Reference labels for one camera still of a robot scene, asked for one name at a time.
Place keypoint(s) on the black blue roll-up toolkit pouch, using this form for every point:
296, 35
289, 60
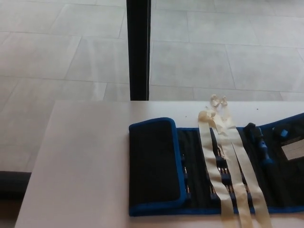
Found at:
152, 161

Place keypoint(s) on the black vertical pole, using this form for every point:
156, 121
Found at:
139, 47

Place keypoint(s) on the small blue bit holder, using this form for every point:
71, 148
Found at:
213, 196

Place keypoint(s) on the white label card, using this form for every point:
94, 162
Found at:
293, 151

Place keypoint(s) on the dark grey low furniture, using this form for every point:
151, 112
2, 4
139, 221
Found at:
13, 185

